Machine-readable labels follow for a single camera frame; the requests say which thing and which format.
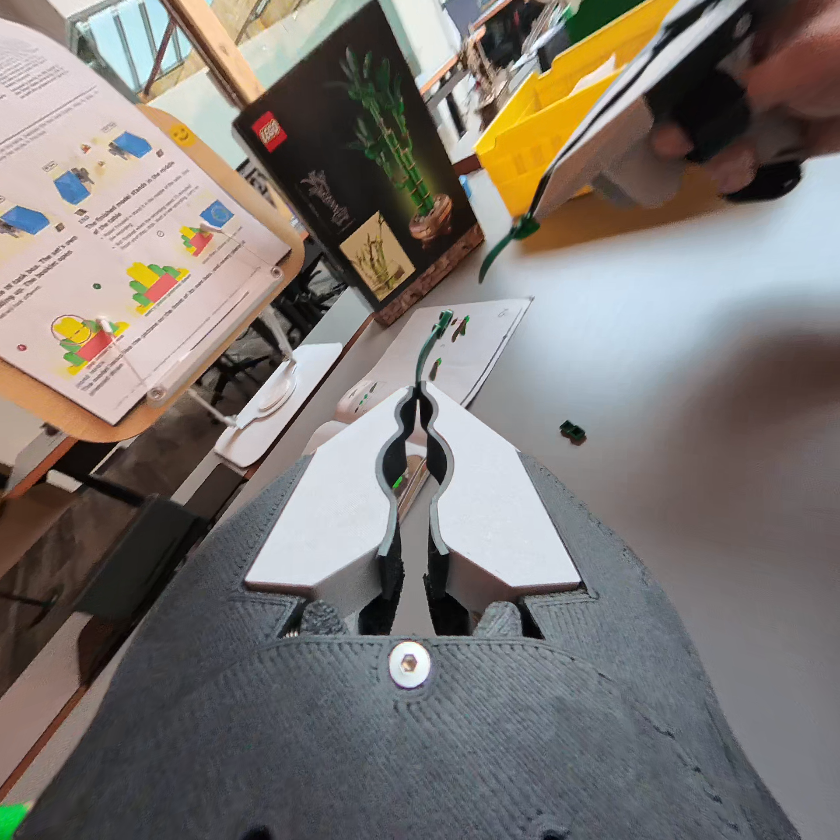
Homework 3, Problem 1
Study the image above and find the laminated instruction sheet on board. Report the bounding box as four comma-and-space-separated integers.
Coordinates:
0, 105, 306, 444

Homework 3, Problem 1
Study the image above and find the dark green lego leaf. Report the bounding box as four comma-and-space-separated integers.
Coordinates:
415, 310, 455, 383

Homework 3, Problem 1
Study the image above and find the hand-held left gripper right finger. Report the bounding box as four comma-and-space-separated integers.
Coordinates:
422, 381, 584, 636

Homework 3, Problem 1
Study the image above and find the green lego leaf assembly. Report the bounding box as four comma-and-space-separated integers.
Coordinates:
478, 213, 541, 284

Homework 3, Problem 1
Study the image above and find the black lego set box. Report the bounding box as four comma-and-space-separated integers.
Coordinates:
231, 0, 487, 328

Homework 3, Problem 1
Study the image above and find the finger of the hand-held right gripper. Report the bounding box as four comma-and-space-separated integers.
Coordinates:
524, 29, 672, 225
658, 0, 750, 42

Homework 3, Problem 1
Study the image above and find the wooden post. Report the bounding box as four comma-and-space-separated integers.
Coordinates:
161, 0, 263, 106

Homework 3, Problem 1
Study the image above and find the person's right hand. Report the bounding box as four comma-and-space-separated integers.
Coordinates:
747, 0, 840, 160

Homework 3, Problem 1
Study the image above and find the yellow plastic bin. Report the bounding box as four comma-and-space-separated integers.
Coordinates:
474, 0, 683, 219

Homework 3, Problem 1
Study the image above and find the printed task instruction sheet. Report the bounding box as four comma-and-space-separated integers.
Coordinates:
0, 18, 293, 426

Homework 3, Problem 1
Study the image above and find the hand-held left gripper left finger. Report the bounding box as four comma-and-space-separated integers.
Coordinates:
243, 386, 421, 636

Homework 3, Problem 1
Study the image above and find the lego instruction booklet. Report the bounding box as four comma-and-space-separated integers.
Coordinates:
308, 297, 534, 519

